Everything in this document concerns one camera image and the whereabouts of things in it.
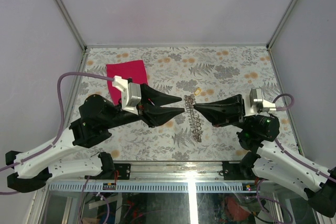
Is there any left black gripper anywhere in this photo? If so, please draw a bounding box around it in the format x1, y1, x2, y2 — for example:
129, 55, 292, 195
105, 84, 186, 130

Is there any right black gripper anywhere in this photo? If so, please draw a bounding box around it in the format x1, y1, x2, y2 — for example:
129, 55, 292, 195
194, 94, 255, 132

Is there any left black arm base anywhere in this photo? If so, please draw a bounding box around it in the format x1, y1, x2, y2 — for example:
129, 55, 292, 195
84, 152, 131, 181

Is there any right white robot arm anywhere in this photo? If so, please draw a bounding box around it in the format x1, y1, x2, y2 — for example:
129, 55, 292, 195
194, 88, 335, 218

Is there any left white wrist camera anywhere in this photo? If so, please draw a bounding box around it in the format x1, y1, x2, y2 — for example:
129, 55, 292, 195
112, 76, 142, 115

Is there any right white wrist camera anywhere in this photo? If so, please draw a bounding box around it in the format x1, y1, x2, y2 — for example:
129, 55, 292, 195
243, 88, 276, 116

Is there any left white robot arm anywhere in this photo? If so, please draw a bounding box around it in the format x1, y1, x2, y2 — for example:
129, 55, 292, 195
5, 82, 184, 193

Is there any grey slotted cable duct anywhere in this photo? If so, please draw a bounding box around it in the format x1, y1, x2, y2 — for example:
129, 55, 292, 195
48, 182, 256, 193

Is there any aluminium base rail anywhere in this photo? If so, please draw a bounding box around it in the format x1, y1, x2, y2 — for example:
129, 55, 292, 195
49, 161, 297, 183

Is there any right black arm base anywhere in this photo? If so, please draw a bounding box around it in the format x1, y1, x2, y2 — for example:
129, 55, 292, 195
219, 152, 260, 180

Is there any large metal keyring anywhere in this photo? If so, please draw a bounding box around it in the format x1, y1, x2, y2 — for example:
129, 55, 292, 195
184, 94, 203, 143

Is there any magenta cloth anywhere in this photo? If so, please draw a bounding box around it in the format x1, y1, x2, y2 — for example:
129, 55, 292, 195
106, 60, 148, 105

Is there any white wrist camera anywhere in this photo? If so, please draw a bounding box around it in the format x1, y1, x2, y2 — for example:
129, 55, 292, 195
243, 88, 276, 116
112, 76, 142, 115

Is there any yellow key tag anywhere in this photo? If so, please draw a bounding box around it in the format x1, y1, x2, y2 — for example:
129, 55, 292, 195
194, 88, 202, 96

